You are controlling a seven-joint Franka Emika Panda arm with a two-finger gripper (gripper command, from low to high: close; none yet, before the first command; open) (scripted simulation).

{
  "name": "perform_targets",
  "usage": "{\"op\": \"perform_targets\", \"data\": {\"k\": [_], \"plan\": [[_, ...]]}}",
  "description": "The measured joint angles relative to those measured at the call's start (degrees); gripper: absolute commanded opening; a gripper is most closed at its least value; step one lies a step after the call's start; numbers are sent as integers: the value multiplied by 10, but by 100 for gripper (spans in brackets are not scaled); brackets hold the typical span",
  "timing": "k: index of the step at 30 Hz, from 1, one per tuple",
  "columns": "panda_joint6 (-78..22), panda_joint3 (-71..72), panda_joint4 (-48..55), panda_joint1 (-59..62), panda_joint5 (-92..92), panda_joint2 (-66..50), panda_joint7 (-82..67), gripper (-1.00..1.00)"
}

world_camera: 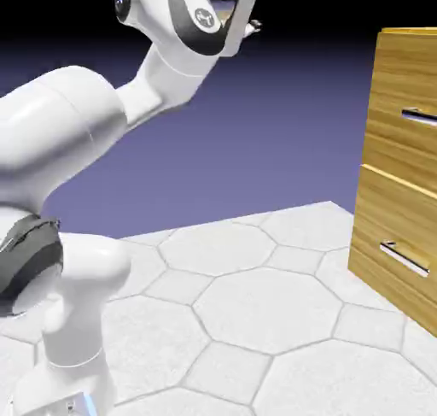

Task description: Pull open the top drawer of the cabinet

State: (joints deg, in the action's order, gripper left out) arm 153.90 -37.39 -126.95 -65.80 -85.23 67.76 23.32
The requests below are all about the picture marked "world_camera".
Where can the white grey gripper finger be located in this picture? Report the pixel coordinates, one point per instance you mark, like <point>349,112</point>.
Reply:
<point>253,27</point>

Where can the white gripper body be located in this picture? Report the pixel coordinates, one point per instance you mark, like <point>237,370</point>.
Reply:
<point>243,12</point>

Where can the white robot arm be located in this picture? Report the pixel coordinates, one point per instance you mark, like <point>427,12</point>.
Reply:
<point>61,129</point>

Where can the light wood cabinet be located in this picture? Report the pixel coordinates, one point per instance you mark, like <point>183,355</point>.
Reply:
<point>392,81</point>

